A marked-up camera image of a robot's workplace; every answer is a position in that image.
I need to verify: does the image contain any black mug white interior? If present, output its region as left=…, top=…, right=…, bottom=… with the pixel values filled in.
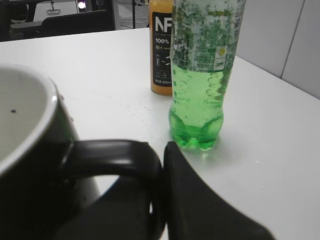
left=0, top=64, right=166, bottom=240

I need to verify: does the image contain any green sprite bottle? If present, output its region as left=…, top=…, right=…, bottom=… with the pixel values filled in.
left=168, top=0, right=246, bottom=151

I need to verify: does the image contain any orange juice bottle white cap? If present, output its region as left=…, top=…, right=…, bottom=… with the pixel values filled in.
left=149, top=0, right=173, bottom=96

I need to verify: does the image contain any dark office chair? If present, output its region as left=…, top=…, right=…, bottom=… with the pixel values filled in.
left=0, top=0, right=119, bottom=42

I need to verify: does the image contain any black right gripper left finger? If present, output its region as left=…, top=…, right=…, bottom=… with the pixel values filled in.
left=53, top=176, right=157, bottom=240

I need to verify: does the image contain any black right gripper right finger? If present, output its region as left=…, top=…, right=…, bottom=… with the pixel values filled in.
left=163, top=141, right=274, bottom=240

